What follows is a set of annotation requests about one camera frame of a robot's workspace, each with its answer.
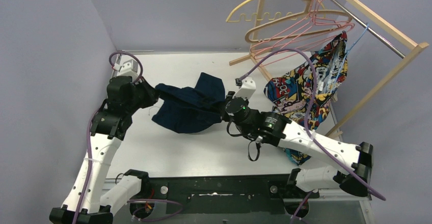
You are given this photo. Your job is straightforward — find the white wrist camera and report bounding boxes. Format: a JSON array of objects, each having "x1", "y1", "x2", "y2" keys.
[
  {"x1": 233, "y1": 76, "x2": 256, "y2": 100},
  {"x1": 113, "y1": 59, "x2": 139, "y2": 80}
]

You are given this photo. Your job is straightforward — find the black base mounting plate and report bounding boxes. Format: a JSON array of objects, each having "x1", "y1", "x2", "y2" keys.
[{"x1": 133, "y1": 174, "x2": 307, "y2": 214}]

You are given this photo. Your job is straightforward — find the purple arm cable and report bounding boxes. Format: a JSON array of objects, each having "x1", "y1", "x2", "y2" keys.
[
  {"x1": 71, "y1": 51, "x2": 144, "y2": 224},
  {"x1": 237, "y1": 48, "x2": 387, "y2": 202}
]

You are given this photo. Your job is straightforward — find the colourful comic print shorts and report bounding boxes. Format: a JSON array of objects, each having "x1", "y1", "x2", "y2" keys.
[{"x1": 264, "y1": 31, "x2": 348, "y2": 166}]

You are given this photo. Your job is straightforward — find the blue wire hanger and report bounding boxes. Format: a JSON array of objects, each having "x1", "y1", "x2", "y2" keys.
[{"x1": 331, "y1": 23, "x2": 369, "y2": 89}]

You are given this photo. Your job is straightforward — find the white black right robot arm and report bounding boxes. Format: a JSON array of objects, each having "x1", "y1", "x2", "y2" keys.
[{"x1": 221, "y1": 92, "x2": 373, "y2": 197}]

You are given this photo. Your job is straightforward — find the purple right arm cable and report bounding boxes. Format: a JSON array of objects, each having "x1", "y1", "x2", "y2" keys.
[{"x1": 237, "y1": 48, "x2": 387, "y2": 202}]

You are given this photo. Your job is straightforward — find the wooden clothes rack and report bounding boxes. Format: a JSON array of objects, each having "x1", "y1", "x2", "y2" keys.
[{"x1": 226, "y1": 0, "x2": 429, "y2": 137}]

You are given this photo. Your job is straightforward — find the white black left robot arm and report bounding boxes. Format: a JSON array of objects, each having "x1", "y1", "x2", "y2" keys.
[{"x1": 49, "y1": 76, "x2": 158, "y2": 223}]

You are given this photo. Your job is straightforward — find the beige wooden hanger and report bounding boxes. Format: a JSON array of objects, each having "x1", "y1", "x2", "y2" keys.
[{"x1": 245, "y1": 0, "x2": 354, "y2": 44}]

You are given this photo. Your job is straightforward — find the metal rack rod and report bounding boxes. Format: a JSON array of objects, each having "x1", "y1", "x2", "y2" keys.
[{"x1": 330, "y1": 0, "x2": 417, "y2": 58}]

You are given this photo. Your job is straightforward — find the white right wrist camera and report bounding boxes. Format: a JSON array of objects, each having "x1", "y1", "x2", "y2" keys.
[{"x1": 233, "y1": 76, "x2": 256, "y2": 100}]

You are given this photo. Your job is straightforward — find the navy blue shorts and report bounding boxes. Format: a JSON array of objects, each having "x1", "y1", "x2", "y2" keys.
[{"x1": 152, "y1": 72, "x2": 225, "y2": 134}]

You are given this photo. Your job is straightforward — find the yellow plastic hanger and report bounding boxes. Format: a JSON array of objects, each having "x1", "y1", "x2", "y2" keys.
[{"x1": 225, "y1": 0, "x2": 327, "y2": 23}]

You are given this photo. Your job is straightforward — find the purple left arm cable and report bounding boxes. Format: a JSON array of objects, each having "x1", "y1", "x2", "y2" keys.
[{"x1": 71, "y1": 51, "x2": 144, "y2": 224}]

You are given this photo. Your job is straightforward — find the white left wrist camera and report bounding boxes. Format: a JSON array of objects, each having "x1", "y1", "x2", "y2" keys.
[{"x1": 113, "y1": 59, "x2": 139, "y2": 80}]

